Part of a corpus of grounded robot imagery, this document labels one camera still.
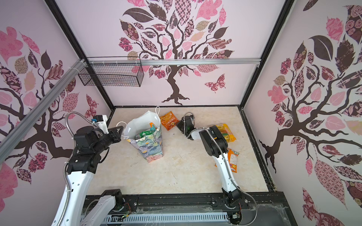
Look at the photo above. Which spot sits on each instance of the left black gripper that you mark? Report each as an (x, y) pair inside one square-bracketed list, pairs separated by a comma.
[(116, 136)]

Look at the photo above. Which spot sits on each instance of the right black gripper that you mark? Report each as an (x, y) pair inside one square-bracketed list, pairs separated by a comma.
[(179, 125)]

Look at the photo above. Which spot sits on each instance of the orange chip snack bag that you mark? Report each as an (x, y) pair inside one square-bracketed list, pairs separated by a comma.
[(169, 120)]

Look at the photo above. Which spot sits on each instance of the orange white snack bag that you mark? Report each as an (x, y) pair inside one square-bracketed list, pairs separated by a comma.
[(152, 125)]

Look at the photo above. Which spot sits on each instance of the light green snack bag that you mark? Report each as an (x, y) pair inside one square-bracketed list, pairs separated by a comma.
[(142, 134)]

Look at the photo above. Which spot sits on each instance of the patterned paper bag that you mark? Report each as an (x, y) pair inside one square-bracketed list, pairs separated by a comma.
[(151, 146)]

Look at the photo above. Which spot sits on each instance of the teal snack bag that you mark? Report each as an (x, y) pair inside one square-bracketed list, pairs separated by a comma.
[(151, 130)]

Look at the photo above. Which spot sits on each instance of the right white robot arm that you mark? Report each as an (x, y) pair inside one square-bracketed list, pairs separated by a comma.
[(216, 146)]

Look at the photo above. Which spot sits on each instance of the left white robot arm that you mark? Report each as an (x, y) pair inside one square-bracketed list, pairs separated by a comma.
[(79, 171)]

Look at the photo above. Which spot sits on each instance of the yellow corn snack bag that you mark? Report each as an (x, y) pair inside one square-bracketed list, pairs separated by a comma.
[(226, 132)]

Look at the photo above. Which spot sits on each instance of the orange snack bag right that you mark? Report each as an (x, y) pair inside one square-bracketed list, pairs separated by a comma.
[(233, 159)]

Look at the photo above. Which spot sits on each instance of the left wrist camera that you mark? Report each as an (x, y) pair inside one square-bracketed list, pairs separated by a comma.
[(101, 122)]

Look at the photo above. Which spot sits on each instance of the black wire basket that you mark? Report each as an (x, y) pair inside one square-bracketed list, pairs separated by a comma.
[(124, 72)]

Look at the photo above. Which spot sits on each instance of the rear aluminium rail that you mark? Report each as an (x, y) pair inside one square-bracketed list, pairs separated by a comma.
[(178, 62)]

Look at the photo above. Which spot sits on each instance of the aluminium rail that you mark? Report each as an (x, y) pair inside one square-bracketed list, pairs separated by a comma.
[(178, 62), (20, 131)]

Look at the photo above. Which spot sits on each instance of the black base frame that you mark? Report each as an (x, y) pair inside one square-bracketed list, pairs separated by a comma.
[(253, 209)]

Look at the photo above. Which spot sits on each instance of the left aluminium rail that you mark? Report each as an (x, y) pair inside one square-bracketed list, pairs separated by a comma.
[(20, 131)]

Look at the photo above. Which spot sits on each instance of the white slotted cable duct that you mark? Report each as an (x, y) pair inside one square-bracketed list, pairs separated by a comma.
[(166, 218)]

